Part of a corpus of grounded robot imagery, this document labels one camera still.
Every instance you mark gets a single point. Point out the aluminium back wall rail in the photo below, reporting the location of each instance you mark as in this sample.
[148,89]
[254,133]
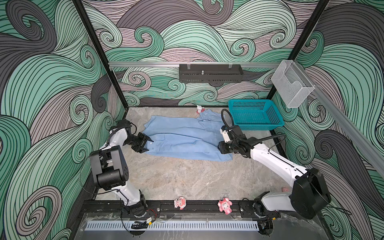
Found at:
[151,64]

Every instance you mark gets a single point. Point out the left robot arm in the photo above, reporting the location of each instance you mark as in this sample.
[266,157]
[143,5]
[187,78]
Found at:
[110,170]

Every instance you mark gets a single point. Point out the white slotted cable duct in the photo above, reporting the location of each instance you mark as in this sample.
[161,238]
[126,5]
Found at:
[177,225]

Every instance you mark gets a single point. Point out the aluminium wall rail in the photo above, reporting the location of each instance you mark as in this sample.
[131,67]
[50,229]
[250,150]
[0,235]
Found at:
[151,64]
[329,94]

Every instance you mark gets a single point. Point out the light blue long sleeve shirt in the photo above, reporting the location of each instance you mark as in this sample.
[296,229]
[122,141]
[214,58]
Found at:
[186,138]

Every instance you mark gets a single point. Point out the black front mounting rail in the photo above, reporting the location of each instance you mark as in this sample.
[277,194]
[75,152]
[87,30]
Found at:
[245,208]

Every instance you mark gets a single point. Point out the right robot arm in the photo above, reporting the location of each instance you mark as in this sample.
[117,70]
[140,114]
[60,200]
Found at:
[309,193]

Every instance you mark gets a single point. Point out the black perforated wall tray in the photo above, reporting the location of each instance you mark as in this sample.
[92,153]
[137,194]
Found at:
[213,74]

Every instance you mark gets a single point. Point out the pink white plush toy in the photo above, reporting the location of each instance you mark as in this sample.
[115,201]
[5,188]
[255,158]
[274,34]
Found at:
[180,203]

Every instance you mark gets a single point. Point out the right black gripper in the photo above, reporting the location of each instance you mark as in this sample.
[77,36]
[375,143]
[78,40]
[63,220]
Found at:
[222,148]

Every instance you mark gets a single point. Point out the pink pig plush toy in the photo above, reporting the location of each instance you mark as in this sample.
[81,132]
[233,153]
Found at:
[225,206]

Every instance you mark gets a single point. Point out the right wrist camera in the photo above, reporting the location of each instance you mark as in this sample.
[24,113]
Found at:
[225,134]

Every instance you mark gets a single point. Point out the clear acrylic wall box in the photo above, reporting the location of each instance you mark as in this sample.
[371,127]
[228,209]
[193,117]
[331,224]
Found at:
[292,83]

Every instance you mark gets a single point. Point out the teal plastic basket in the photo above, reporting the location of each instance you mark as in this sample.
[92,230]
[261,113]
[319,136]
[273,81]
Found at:
[256,115]

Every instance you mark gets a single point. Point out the aluminium right wall rail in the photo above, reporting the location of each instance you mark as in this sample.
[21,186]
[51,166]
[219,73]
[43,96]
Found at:
[329,94]

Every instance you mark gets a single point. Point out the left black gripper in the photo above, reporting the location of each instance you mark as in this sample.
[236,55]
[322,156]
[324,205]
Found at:
[143,138]

